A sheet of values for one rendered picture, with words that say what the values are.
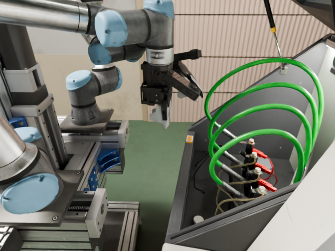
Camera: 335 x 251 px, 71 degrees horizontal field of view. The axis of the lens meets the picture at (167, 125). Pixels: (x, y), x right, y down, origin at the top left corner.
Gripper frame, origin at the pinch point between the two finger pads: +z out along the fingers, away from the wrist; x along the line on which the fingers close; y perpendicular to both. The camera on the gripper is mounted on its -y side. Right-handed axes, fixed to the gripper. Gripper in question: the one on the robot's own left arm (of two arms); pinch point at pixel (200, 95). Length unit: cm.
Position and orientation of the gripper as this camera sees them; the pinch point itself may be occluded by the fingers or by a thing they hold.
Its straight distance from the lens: 82.8
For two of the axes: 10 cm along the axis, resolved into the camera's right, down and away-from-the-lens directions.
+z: 5.7, 8.2, 0.1
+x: -3.7, 2.7, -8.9
